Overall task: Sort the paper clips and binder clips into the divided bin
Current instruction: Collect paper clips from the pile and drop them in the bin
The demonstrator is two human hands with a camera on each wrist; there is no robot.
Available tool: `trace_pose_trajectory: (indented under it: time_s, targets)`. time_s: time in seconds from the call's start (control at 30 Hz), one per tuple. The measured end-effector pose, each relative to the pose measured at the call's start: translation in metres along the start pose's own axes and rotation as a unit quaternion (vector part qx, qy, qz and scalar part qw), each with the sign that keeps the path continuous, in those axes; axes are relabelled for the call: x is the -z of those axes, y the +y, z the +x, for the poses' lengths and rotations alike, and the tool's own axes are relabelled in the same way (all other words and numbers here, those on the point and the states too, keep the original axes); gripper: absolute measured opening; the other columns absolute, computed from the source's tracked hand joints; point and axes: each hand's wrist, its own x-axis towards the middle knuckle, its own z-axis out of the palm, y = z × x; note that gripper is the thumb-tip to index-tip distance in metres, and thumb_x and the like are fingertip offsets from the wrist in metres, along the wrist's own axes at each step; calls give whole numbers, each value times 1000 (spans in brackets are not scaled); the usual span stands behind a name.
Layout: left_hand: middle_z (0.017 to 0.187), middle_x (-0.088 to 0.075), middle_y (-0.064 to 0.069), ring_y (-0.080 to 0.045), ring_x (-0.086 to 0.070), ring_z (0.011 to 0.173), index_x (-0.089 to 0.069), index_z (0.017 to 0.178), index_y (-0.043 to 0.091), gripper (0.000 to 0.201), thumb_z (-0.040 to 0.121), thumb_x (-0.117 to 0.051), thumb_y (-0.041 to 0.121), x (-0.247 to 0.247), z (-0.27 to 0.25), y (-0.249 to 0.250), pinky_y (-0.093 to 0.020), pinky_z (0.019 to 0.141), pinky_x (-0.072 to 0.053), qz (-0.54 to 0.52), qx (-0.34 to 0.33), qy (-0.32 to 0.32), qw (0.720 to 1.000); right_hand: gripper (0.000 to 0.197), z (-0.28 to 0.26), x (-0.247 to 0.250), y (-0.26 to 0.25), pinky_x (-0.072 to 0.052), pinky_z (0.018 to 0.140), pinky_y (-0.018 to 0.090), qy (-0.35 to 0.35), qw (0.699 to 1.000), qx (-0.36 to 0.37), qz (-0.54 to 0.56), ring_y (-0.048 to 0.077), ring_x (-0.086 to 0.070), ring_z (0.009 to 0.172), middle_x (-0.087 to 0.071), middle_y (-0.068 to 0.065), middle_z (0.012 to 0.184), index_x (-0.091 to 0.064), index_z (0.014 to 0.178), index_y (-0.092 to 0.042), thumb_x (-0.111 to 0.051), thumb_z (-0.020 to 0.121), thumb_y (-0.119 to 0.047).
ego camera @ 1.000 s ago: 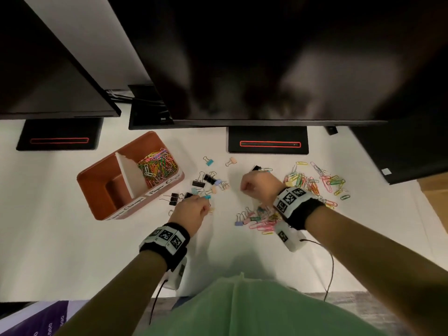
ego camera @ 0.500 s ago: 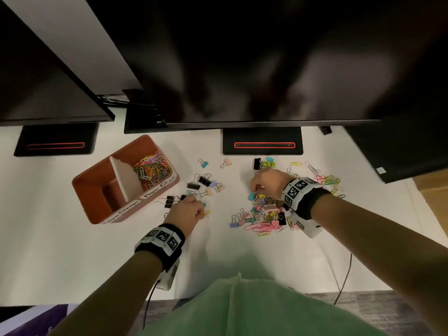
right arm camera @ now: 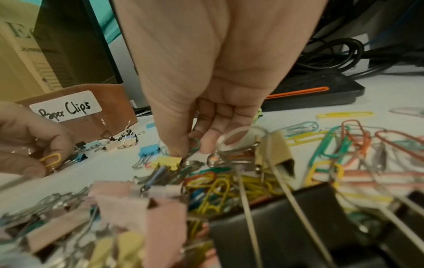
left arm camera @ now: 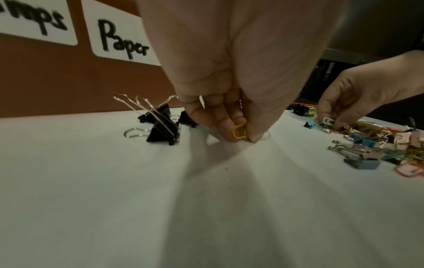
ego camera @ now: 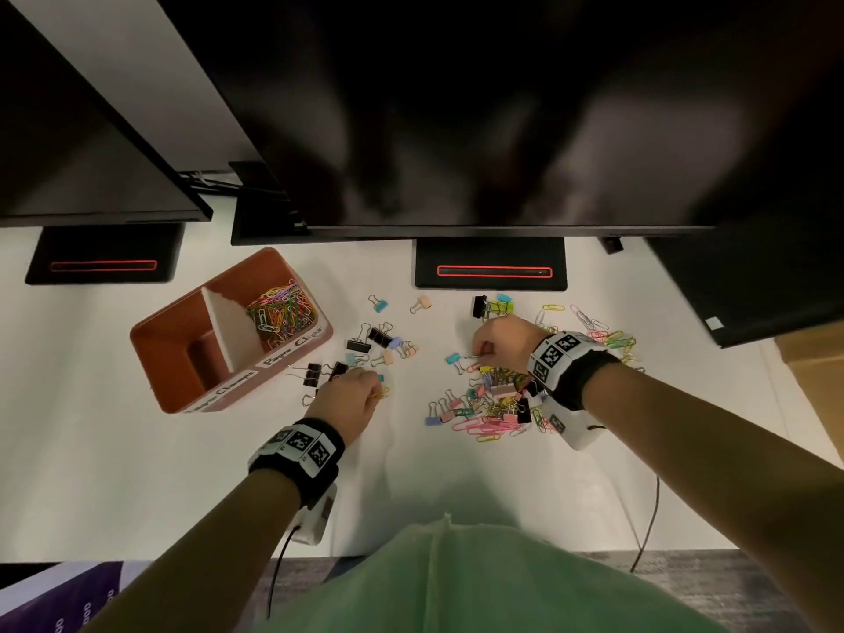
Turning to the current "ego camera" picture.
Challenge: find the person's left hand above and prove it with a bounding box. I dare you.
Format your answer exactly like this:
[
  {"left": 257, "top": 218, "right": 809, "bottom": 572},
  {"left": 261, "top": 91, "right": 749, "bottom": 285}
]
[{"left": 304, "top": 367, "right": 383, "bottom": 447}]

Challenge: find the person's right hand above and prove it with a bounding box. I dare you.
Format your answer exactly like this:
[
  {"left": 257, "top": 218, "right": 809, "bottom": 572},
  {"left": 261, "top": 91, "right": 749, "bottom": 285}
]
[{"left": 471, "top": 314, "right": 552, "bottom": 375}]

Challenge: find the pile of mixed coloured clips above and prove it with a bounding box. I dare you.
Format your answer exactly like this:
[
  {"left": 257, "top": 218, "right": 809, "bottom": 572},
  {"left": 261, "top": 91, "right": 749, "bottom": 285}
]
[{"left": 425, "top": 293, "right": 549, "bottom": 429}]

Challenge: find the pile of colorful paper clips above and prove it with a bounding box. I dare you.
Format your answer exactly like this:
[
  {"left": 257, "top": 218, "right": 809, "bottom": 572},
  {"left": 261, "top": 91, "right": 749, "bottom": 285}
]
[{"left": 451, "top": 302, "right": 641, "bottom": 444}]

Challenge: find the sorted heap of paper clips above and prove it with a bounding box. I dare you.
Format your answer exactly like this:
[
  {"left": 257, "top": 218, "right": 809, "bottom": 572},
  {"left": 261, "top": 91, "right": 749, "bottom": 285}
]
[{"left": 245, "top": 280, "right": 319, "bottom": 353}]

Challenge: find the orange divided sorting box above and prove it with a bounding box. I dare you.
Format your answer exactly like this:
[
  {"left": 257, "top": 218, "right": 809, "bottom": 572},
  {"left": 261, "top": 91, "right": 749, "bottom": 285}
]
[{"left": 128, "top": 247, "right": 334, "bottom": 416}]

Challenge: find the person's left forearm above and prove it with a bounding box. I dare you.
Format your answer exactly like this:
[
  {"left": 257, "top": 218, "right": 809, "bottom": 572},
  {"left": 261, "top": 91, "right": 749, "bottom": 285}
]
[{"left": 78, "top": 469, "right": 304, "bottom": 633}]

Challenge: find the person's right forearm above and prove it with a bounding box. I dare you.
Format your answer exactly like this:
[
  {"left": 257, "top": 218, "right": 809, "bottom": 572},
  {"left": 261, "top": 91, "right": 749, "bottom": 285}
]
[{"left": 581, "top": 363, "right": 844, "bottom": 633}]

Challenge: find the plain cardboard box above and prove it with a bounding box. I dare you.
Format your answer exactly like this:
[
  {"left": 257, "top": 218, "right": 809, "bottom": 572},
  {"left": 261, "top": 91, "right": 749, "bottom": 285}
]
[{"left": 775, "top": 316, "right": 844, "bottom": 463}]

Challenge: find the black left wristband with markers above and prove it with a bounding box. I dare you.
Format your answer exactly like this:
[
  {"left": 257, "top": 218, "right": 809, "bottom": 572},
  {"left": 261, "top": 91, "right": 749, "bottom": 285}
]
[{"left": 247, "top": 417, "right": 346, "bottom": 510}]

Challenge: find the black laptop with orange stripe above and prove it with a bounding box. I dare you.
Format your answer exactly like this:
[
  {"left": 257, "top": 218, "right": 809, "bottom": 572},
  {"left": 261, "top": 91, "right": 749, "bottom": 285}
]
[{"left": 413, "top": 237, "right": 568, "bottom": 292}]

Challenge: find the green shirt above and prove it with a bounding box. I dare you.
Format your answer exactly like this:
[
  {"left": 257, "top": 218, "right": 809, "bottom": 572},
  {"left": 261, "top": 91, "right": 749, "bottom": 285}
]
[{"left": 257, "top": 513, "right": 726, "bottom": 633}]

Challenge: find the wide black computer monitor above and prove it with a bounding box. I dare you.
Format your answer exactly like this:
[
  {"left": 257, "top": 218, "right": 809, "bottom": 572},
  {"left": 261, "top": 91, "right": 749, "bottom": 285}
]
[{"left": 155, "top": 0, "right": 844, "bottom": 239}]

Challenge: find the black monitor stand red stripe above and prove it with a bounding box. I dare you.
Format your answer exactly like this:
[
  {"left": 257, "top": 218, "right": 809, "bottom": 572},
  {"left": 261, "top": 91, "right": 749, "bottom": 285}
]
[{"left": 25, "top": 222, "right": 186, "bottom": 287}]

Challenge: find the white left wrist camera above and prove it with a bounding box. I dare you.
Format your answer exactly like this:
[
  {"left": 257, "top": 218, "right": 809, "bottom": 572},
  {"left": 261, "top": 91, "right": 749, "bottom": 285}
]
[{"left": 289, "top": 484, "right": 338, "bottom": 547}]

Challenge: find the black left camera cable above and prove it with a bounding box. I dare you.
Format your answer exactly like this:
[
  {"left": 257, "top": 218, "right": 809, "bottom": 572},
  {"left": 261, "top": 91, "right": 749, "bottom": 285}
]
[{"left": 266, "top": 525, "right": 303, "bottom": 621}]

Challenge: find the black camera cable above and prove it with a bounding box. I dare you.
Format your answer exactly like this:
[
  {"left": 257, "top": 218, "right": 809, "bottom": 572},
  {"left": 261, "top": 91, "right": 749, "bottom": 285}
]
[
  {"left": 266, "top": 525, "right": 303, "bottom": 621},
  {"left": 629, "top": 477, "right": 662, "bottom": 574}
]

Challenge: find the black right camera cable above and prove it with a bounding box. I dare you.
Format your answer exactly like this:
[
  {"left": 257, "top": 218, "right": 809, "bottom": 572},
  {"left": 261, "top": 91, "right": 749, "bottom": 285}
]
[{"left": 629, "top": 477, "right": 662, "bottom": 574}]

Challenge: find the black cable bundle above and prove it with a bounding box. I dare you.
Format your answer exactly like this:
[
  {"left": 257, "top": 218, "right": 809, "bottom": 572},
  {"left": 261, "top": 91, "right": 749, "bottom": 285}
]
[{"left": 178, "top": 171, "right": 238, "bottom": 195}]

